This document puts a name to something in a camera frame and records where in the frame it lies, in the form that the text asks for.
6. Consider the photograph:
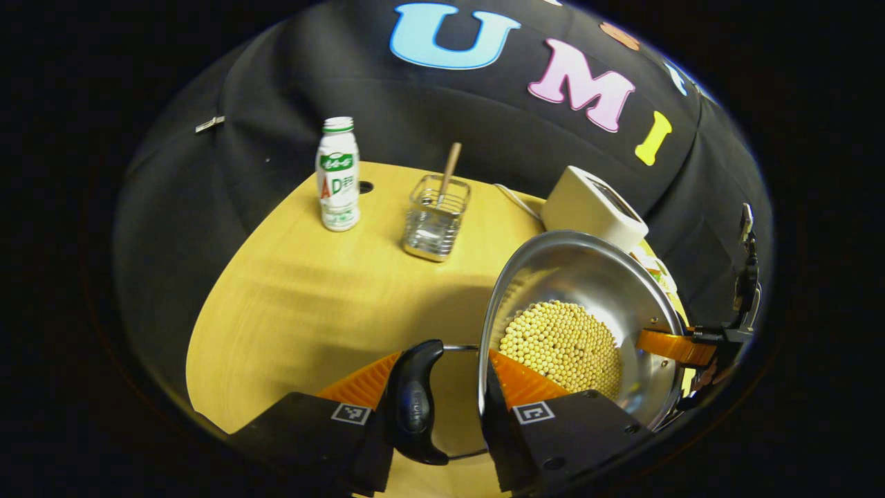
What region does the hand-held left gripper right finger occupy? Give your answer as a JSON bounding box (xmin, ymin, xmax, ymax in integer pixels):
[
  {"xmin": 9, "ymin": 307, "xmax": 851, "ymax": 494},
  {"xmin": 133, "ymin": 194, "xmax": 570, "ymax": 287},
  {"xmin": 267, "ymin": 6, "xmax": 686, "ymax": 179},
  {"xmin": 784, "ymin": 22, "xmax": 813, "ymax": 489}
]
[{"xmin": 479, "ymin": 348, "xmax": 655, "ymax": 497}]

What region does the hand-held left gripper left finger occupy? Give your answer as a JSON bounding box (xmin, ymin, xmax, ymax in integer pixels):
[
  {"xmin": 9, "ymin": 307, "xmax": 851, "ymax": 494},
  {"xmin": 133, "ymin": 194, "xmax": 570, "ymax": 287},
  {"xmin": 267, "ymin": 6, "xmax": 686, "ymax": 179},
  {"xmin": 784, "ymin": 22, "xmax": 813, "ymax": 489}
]
[{"xmin": 227, "ymin": 351, "xmax": 403, "ymax": 497}]

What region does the steel pot with black handles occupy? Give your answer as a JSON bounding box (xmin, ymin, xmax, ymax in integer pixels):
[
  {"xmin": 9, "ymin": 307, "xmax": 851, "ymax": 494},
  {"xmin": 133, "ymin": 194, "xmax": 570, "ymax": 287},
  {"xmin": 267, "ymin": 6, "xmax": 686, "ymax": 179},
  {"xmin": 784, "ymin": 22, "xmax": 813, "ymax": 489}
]
[{"xmin": 384, "ymin": 230, "xmax": 689, "ymax": 466}]

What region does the sandwich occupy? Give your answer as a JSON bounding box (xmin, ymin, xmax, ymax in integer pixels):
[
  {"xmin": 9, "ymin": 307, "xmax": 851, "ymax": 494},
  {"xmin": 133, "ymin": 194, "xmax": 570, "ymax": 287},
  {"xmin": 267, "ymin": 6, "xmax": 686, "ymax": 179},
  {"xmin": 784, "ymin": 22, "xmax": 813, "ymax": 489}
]
[{"xmin": 632, "ymin": 249, "xmax": 679, "ymax": 295}]

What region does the pile of yellow soybeans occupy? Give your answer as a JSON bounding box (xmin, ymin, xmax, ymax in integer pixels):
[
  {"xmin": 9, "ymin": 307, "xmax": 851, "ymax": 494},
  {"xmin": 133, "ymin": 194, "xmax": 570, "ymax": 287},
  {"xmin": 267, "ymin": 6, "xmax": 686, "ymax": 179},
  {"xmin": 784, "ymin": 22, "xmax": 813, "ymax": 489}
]
[{"xmin": 499, "ymin": 299, "xmax": 624, "ymax": 401}]

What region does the white toaster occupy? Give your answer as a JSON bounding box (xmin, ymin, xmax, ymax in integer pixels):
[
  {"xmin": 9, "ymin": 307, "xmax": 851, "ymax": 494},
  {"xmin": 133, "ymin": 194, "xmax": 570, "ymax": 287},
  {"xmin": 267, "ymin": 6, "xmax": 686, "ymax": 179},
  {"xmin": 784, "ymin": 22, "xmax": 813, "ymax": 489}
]
[{"xmin": 540, "ymin": 165, "xmax": 650, "ymax": 254}]

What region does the white bottle with green label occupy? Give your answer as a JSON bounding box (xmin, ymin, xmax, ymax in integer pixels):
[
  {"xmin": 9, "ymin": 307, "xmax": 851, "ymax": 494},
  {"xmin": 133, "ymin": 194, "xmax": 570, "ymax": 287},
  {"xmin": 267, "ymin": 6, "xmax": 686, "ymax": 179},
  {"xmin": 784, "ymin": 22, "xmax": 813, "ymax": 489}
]
[{"xmin": 315, "ymin": 116, "xmax": 362, "ymax": 233}]

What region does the black backdrop cloth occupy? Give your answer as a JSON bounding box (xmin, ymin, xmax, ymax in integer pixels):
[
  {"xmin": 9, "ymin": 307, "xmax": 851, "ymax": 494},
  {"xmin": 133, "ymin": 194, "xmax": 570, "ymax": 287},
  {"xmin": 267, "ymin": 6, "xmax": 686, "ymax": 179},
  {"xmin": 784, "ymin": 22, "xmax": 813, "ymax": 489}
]
[{"xmin": 114, "ymin": 0, "xmax": 775, "ymax": 416}]

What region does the white toaster cable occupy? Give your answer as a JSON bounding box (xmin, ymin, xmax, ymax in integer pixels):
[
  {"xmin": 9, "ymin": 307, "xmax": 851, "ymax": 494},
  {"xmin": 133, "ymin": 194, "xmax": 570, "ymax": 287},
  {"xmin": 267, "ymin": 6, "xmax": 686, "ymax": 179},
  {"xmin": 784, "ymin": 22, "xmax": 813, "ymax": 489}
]
[{"xmin": 494, "ymin": 183, "xmax": 544, "ymax": 221}]

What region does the wire mesh utensil holder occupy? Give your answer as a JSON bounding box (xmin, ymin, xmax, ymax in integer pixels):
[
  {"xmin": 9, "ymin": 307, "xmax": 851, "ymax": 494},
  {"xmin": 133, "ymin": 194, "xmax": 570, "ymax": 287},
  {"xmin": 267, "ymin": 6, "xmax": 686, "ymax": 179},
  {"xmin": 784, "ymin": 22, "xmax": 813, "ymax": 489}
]
[{"xmin": 402, "ymin": 174, "xmax": 472, "ymax": 264}]

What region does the spoon with wooden handle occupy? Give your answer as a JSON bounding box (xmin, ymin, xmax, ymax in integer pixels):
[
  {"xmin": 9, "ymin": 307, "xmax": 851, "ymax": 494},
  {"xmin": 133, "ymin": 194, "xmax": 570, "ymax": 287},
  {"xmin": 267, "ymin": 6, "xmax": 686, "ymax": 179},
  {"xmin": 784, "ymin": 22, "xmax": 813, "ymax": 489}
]
[{"xmin": 435, "ymin": 142, "xmax": 463, "ymax": 209}]

